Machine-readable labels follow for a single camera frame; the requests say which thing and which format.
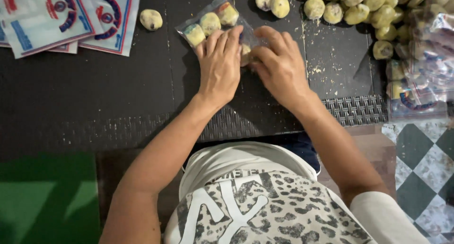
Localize clear plastic bag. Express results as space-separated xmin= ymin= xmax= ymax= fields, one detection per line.
xmin=175 ymin=0 xmax=265 ymax=65

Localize green mat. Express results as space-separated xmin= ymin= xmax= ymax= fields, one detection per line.
xmin=0 ymin=153 xmax=102 ymax=244

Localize white leopard print shirt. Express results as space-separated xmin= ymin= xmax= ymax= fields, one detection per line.
xmin=164 ymin=141 xmax=431 ymax=244

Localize person's left hand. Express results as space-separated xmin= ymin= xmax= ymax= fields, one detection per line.
xmin=196 ymin=25 xmax=244 ymax=107

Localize dark blue shorts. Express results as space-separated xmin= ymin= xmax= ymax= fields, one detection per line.
xmin=183 ymin=132 xmax=322 ymax=176

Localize round yellow pastry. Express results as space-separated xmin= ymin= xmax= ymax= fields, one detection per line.
xmin=200 ymin=12 xmax=222 ymax=36
xmin=183 ymin=24 xmax=206 ymax=48
xmin=139 ymin=9 xmax=163 ymax=31
xmin=216 ymin=2 xmax=240 ymax=27
xmin=240 ymin=44 xmax=253 ymax=67

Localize empty printed plastic bag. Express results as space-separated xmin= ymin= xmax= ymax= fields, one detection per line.
xmin=48 ymin=41 xmax=79 ymax=55
xmin=78 ymin=0 xmax=141 ymax=57
xmin=0 ymin=0 xmax=104 ymax=59

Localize heap of filled pastry bags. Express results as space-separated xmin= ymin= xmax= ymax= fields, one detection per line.
xmin=385 ymin=10 xmax=454 ymax=123

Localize pile of yellow pastries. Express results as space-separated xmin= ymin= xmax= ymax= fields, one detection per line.
xmin=255 ymin=0 xmax=454 ymax=60

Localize person's right hand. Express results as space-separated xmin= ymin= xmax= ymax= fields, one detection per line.
xmin=250 ymin=26 xmax=315 ymax=111

